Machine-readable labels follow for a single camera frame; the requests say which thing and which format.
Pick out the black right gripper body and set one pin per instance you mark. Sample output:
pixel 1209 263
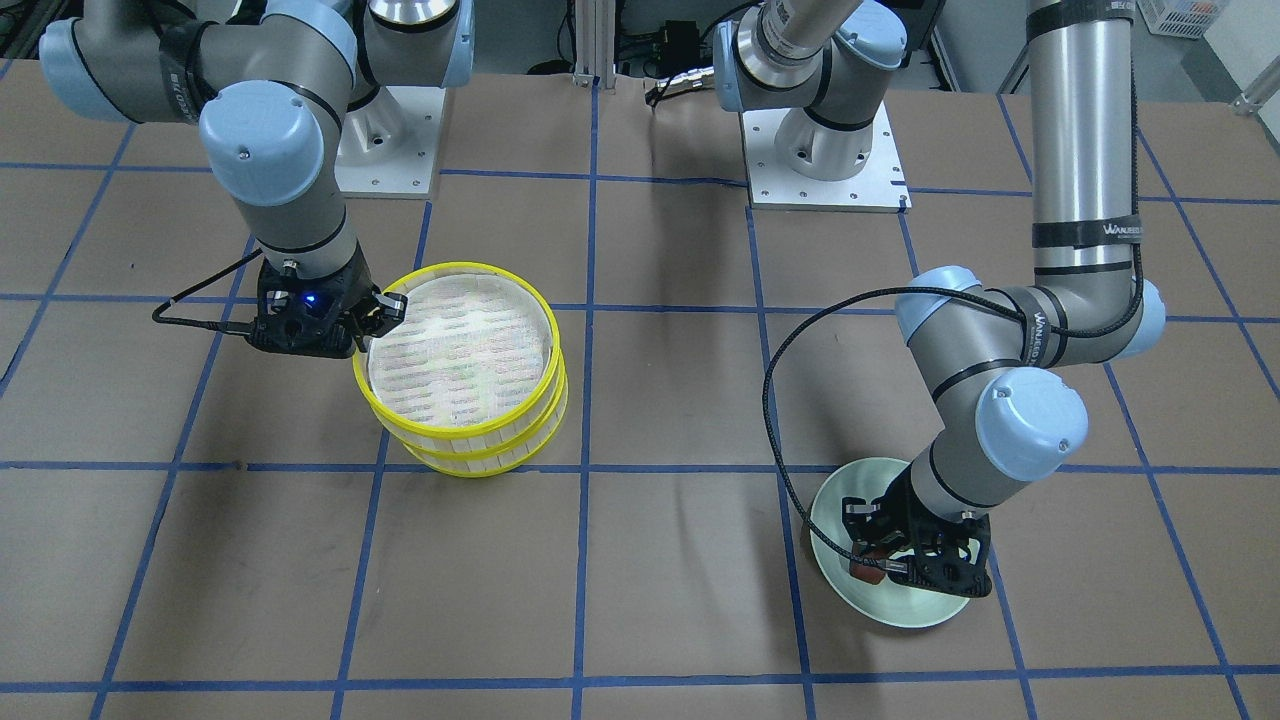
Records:
pixel 353 299

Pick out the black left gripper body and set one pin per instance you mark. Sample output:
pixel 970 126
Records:
pixel 899 508

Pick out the brown steamed bun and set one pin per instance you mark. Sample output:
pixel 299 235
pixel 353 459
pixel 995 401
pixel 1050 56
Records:
pixel 869 572

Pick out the yellow steamer basket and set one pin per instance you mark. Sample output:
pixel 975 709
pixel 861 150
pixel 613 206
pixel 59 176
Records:
pixel 488 449
pixel 477 344

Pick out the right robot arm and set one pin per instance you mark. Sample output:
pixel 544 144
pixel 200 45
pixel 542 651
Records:
pixel 299 105

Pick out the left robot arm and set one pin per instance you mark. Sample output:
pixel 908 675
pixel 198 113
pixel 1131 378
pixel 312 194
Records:
pixel 987 355

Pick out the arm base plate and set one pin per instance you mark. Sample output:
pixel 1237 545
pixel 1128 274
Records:
pixel 796 165
pixel 389 148

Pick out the aluminium frame post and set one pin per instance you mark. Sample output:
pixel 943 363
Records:
pixel 594 43

